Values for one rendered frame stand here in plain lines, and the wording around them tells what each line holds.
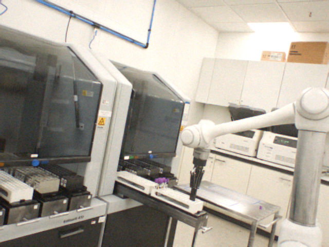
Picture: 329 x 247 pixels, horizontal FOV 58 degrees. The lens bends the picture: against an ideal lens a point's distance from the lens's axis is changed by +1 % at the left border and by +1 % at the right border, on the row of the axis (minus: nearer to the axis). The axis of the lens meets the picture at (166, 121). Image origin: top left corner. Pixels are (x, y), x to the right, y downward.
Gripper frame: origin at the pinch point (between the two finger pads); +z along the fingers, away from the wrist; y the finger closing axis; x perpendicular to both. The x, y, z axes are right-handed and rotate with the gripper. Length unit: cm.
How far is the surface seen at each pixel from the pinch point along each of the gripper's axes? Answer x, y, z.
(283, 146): -13, -230, -23
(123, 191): -44.6, 6.7, 12.1
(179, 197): -6.3, 3.4, 3.7
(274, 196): -10, -228, 38
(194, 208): 4.5, 4.7, 5.7
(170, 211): -8.2, 6.8, 11.4
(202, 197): -6.9, -26.3, 8.0
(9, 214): -42, 77, 12
